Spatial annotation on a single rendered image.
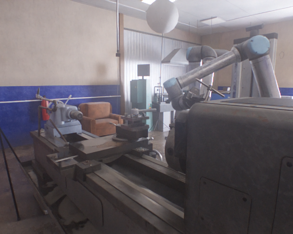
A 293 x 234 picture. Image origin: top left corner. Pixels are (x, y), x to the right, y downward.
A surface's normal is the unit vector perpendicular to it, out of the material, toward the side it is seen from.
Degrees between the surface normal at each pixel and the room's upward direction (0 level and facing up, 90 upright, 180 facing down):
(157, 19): 119
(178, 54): 82
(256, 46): 83
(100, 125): 90
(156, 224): 0
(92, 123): 90
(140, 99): 90
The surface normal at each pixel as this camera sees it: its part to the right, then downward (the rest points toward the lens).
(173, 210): -0.56, -0.57
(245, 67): -0.81, 0.10
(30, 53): 0.66, 0.12
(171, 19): 0.29, 0.62
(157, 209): 0.00, -0.99
